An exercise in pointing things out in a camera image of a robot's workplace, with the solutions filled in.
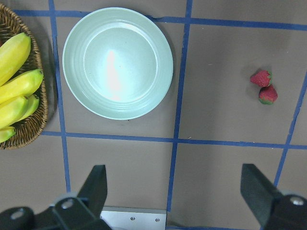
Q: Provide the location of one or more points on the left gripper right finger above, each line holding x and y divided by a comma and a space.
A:
259, 193

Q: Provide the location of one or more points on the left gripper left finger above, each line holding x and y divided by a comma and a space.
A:
93, 192

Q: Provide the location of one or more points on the red strawberry with leaves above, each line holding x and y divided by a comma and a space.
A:
262, 78

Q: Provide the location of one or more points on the light green plate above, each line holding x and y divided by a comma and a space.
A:
117, 63

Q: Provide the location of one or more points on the yellow banana bunch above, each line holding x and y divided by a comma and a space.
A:
17, 98

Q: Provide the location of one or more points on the brown wicker basket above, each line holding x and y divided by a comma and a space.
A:
30, 128

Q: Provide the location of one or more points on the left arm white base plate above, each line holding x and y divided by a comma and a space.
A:
122, 218

